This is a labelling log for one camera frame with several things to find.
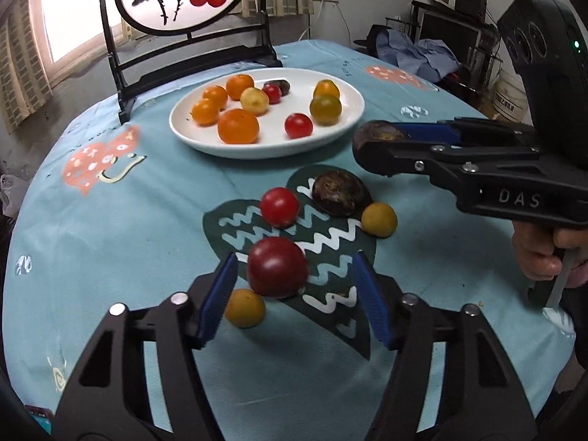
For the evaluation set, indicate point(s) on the yellow cherry tomato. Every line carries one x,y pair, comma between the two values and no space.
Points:
254,100

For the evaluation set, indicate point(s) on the mandarin orange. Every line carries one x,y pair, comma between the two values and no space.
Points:
240,86
238,126

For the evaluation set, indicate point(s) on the white oval plate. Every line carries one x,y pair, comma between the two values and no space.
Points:
266,148

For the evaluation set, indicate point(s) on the person's right hand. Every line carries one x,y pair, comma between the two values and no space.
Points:
533,252

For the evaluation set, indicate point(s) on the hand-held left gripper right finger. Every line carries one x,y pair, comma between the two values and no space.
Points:
374,308

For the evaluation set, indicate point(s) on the large red cherry tomato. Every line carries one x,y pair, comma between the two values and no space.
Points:
298,125

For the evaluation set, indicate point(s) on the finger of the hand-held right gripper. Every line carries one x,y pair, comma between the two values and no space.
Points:
390,158
432,132

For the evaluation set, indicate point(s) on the small yellow green tomato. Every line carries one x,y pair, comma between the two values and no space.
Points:
379,219
245,308

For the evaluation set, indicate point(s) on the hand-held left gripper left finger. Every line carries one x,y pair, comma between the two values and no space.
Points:
218,303

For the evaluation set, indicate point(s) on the bright window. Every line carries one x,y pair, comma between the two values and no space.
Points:
69,9

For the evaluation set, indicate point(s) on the orange cherry tomato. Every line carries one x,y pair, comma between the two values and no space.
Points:
205,111
326,88
215,96

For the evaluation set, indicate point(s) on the small red cherry tomato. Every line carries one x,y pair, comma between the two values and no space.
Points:
279,206
272,94

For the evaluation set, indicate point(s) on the black monitor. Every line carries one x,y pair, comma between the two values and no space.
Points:
448,32

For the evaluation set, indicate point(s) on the red cased smartphone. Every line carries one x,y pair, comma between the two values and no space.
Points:
39,415

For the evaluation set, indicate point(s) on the dark red tomato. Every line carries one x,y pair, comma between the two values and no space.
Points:
277,266

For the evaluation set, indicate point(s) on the white bucket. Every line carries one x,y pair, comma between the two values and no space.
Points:
510,96

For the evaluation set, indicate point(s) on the blue clothing pile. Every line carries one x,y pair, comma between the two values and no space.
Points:
413,55

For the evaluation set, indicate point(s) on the black speaker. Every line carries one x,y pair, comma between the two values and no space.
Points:
471,0

